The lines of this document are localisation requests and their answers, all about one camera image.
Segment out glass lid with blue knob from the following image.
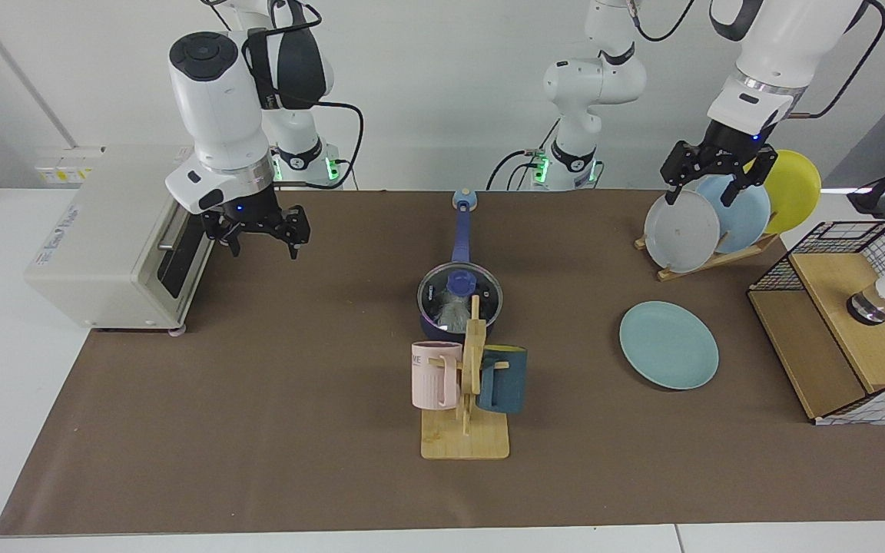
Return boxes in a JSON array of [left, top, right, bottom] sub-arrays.
[[418, 263, 503, 327]]

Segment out white vermicelli bundle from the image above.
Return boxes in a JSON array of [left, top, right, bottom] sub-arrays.
[[435, 296, 474, 331]]

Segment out light blue plate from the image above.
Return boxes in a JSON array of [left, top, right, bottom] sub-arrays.
[[694, 170, 772, 254]]

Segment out grey plate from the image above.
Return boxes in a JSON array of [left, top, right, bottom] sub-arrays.
[[644, 189, 721, 273]]

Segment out yellow plate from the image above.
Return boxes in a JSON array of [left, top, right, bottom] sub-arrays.
[[750, 150, 822, 235]]

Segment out wooden plate rack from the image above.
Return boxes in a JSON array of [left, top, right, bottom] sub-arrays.
[[634, 232, 781, 282]]

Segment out teal flat plate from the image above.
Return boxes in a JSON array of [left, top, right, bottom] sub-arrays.
[[618, 300, 720, 390]]

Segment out pale toaster oven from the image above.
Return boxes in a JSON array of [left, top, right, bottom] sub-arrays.
[[24, 144, 220, 337]]

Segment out pink ribbed cup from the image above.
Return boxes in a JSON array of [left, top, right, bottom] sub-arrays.
[[411, 341, 464, 410]]

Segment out brown table cloth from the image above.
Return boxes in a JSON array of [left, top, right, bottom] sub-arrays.
[[0, 190, 885, 536]]

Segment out dark teal cup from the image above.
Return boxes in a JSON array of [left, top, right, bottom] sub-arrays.
[[478, 346, 528, 415]]

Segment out wooden cup stand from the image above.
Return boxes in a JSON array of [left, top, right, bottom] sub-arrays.
[[420, 295, 510, 460]]

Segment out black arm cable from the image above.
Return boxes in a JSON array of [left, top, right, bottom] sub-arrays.
[[635, 0, 885, 120], [241, 0, 365, 189]]

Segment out black pot with blue handle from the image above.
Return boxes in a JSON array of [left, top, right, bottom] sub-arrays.
[[416, 190, 503, 343]]

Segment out black foot cables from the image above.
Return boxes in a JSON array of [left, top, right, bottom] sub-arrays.
[[486, 115, 562, 191]]

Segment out wire basket with wooden floor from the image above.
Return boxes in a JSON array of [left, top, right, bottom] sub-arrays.
[[747, 220, 885, 426]]

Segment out white wall socket strip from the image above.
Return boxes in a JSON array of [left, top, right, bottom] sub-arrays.
[[34, 146, 105, 185]]

